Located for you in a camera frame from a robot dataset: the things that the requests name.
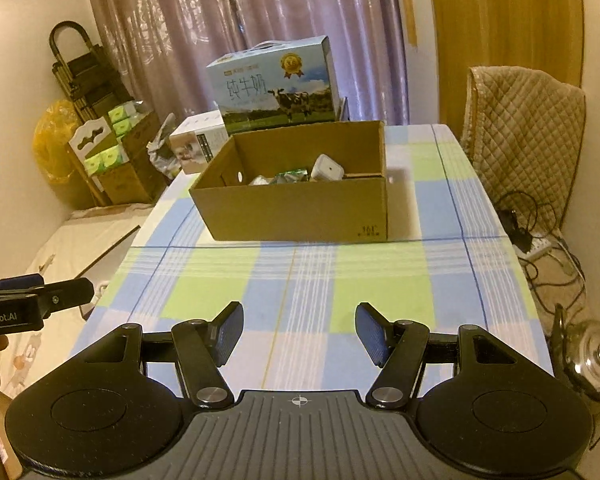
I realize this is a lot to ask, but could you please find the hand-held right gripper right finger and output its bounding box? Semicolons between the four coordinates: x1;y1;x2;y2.
355;302;529;409

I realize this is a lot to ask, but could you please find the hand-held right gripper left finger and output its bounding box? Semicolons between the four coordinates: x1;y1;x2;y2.
72;301;245;409

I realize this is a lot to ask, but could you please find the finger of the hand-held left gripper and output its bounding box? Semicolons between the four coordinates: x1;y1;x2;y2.
0;274;46;295
35;277;95;318

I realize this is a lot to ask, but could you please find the brown cardboard box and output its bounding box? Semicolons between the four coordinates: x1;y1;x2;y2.
188;120;391;243

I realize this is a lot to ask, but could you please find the white plug adapter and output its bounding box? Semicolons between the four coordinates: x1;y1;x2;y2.
310;154;346;182

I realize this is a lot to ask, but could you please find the yellow plastic bag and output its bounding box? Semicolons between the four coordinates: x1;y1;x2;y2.
33;99;88;208

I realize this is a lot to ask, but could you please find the large brown storage carton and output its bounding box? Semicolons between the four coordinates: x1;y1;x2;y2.
97;110;168;206

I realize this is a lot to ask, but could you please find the pile of green tissue packs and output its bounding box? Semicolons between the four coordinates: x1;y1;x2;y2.
82;102;141;173

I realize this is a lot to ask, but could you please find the white cut-out wooden panel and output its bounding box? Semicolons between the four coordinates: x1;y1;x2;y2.
67;116;118;206

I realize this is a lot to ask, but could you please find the crumpled clear plastic bag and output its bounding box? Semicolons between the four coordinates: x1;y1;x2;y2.
147;112;181;178

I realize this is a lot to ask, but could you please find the white appliance box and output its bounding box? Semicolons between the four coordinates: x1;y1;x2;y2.
169;110;231;176

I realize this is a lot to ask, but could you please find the black folding rack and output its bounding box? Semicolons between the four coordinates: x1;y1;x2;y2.
49;21;131;126

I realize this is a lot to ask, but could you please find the steel kettle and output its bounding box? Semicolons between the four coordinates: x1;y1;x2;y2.
552;302;600;403

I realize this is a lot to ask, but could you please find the milk carton with cow print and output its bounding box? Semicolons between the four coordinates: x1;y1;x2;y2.
206;35;338;136

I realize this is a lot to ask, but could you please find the beige quilted chair cover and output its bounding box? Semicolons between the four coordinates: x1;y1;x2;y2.
467;65;587;233

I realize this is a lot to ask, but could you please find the yellow tape strip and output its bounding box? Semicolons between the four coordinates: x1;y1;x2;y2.
401;0;418;51

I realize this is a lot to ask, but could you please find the purple curtain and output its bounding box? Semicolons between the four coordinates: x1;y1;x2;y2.
80;0;411;126

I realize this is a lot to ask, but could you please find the wooden door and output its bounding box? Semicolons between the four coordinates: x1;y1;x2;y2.
425;0;583;133

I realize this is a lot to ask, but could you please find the white power strip with cables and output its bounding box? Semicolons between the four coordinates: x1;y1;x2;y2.
495;190;588;321

